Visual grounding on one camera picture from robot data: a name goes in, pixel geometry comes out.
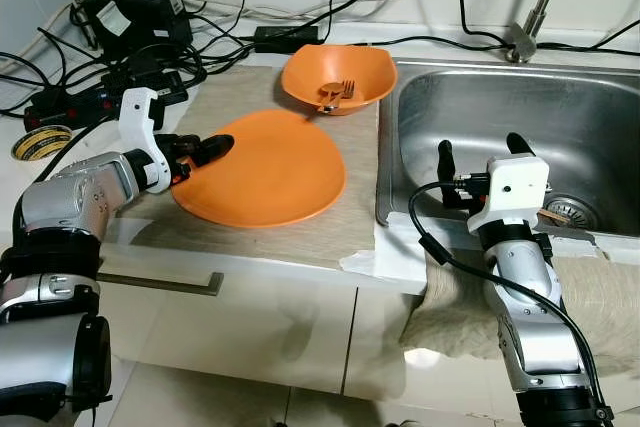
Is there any orange plastic plate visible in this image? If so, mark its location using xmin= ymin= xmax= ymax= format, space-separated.
xmin=172 ymin=109 xmax=347 ymax=228

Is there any metal cabinet bar handle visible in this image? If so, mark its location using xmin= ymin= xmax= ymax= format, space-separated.
xmin=95 ymin=269 xmax=225 ymax=297

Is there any black battery charger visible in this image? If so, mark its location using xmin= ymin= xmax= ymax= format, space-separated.
xmin=80 ymin=0 xmax=193 ymax=58

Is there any white tape roll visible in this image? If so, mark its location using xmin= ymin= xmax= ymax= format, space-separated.
xmin=12 ymin=125 xmax=73 ymax=163

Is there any beige hanging towel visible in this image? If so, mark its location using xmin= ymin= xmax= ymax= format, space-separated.
xmin=400 ymin=247 xmax=640 ymax=378

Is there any metal sink drain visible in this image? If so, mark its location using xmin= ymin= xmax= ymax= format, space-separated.
xmin=545 ymin=197 xmax=599 ymax=230

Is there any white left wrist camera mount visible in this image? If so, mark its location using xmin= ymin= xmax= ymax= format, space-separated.
xmin=118 ymin=87 xmax=173 ymax=193

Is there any silver metal fork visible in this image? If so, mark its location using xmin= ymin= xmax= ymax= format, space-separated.
xmin=330 ymin=78 xmax=357 ymax=100

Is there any cream cabinet door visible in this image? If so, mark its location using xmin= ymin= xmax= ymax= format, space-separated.
xmin=345 ymin=287 xmax=640 ymax=418
xmin=95 ymin=267 xmax=359 ymax=398

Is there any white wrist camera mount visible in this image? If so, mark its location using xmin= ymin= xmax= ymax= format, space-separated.
xmin=466 ymin=155 xmax=551 ymax=238
xmin=118 ymin=87 xmax=173 ymax=193

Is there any orange plastic bowl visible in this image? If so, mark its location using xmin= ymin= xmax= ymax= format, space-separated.
xmin=280 ymin=44 xmax=397 ymax=116

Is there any white paper sheet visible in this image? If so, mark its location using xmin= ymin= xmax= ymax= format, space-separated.
xmin=338 ymin=219 xmax=433 ymax=296

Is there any beige woven placemat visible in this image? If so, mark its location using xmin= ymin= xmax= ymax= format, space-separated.
xmin=105 ymin=65 xmax=386 ymax=270

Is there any black power adapter brick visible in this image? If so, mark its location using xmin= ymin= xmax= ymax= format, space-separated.
xmin=253 ymin=25 xmax=321 ymax=54

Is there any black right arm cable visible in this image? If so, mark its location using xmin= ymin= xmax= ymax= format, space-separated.
xmin=408 ymin=182 xmax=613 ymax=418

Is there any stainless steel sink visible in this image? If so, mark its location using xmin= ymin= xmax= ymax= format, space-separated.
xmin=376 ymin=59 xmax=640 ymax=238

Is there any black power strip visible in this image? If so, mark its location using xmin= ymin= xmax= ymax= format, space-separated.
xmin=25 ymin=72 xmax=191 ymax=133

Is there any steel sink faucet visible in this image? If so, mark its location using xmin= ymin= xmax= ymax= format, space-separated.
xmin=505 ymin=0 xmax=573 ymax=64

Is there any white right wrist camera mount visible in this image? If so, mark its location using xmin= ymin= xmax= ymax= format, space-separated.
xmin=466 ymin=155 xmax=551 ymax=238

